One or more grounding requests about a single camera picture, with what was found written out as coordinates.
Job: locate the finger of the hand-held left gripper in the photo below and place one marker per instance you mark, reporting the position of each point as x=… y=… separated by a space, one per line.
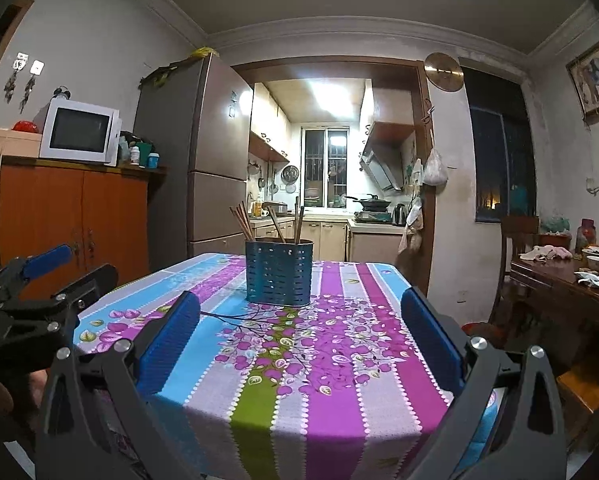
x=49 y=258
x=87 y=282

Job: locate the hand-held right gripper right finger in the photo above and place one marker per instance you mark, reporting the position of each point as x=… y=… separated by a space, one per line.
x=432 y=345

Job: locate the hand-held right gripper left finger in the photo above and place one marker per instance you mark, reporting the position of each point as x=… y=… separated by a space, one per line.
x=172 y=345

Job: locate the blue perforated chopstick holder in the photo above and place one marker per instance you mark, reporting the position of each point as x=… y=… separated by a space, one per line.
x=278 y=272

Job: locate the set of wooden chopsticks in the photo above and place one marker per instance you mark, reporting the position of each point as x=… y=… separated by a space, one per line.
x=244 y=222

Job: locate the orange wooden cabinet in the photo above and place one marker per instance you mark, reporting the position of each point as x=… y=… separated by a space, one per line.
x=69 y=220

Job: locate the beige box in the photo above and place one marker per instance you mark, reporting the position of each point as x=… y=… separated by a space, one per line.
x=12 y=142

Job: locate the floral striped tablecloth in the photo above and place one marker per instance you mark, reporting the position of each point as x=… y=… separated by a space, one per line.
x=304 y=360

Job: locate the white microwave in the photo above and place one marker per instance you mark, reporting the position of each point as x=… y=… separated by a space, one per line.
x=77 y=132

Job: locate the hanging cloths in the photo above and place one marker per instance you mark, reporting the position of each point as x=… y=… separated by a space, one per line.
x=413 y=215

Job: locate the white bottle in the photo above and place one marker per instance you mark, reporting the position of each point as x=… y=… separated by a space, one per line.
x=135 y=155

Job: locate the red round object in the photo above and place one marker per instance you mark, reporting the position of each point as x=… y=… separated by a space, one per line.
x=25 y=126

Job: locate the steel kettle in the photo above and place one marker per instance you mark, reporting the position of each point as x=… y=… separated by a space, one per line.
x=399 y=214

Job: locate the blue and white jar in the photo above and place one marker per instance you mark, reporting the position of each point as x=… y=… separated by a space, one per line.
x=153 y=160

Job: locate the gas stove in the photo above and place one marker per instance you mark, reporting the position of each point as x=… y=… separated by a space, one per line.
x=374 y=216

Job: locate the green cup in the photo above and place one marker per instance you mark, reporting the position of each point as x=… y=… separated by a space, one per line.
x=145 y=149

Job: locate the pink cloth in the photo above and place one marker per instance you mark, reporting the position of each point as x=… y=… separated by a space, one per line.
x=547 y=252

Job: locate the dark wooden dining table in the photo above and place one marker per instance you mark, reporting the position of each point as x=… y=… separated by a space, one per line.
x=569 y=285

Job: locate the beige base kitchen cabinets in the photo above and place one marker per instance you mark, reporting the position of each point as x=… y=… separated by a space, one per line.
x=329 y=235

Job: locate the black wok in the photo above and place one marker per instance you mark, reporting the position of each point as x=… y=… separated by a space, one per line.
x=372 y=203

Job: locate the dark wooden chair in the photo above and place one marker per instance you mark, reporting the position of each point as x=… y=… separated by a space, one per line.
x=584 y=385

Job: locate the yellow oil bottle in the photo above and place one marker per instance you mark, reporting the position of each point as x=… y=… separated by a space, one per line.
x=257 y=206

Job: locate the black alarm clock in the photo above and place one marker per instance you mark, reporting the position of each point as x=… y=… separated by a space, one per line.
x=62 y=92

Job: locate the hanging dreamcatcher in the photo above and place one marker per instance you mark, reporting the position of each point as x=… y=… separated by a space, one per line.
x=10 y=85
x=27 y=92

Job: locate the teal ornament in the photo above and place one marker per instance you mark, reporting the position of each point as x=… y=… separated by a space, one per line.
x=554 y=222

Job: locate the hanging white plastic bag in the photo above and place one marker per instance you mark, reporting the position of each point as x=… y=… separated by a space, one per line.
x=434 y=170

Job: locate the grey refrigerator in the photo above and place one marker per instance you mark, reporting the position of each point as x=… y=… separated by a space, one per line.
x=214 y=160

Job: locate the steel range hood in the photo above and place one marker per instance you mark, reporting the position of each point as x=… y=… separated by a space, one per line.
x=382 y=167

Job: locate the white bowl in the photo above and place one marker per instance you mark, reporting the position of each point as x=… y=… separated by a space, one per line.
x=597 y=262

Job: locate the glass jar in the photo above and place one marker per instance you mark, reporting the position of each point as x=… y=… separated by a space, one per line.
x=585 y=235

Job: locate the barred kitchen window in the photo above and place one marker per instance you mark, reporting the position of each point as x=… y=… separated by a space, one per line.
x=325 y=167

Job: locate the dark window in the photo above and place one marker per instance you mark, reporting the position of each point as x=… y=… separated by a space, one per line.
x=502 y=145

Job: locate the beige cabinet above hood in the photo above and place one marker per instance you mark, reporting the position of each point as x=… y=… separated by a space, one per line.
x=387 y=110

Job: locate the yellow bag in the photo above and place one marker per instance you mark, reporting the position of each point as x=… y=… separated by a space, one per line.
x=204 y=52

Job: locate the ceiling light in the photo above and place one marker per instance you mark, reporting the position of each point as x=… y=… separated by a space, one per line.
x=332 y=92

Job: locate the white wall hook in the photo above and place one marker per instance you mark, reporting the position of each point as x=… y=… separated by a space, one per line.
x=37 y=66
x=21 y=57

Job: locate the wooden door frame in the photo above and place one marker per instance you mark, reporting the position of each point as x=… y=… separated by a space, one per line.
x=4 y=40

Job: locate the beige wall cabinets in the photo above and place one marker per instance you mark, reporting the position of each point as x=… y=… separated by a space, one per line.
x=269 y=120

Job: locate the round gold wall disc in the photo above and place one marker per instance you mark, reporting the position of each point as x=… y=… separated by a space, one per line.
x=444 y=71

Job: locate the framed wall picture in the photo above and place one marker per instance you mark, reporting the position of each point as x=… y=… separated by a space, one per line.
x=595 y=80

